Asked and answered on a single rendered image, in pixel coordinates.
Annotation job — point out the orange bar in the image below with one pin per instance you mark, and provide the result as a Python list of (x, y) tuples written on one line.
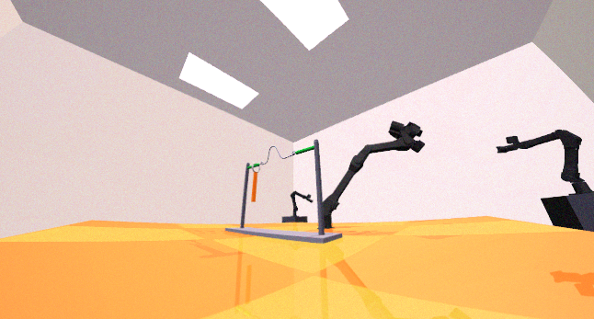
[(254, 189)]

